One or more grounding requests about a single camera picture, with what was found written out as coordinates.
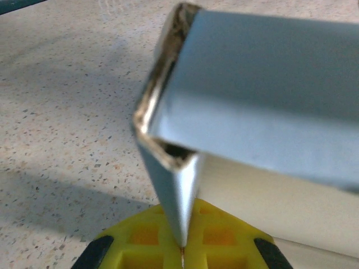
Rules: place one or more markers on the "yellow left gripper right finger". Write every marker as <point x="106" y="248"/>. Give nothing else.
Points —
<point x="224" y="241"/>

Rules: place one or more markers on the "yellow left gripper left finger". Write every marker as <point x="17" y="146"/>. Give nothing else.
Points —
<point x="140" y="241"/>

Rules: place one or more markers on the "white paper box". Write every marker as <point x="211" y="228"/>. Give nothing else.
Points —
<point x="252" y="98"/>

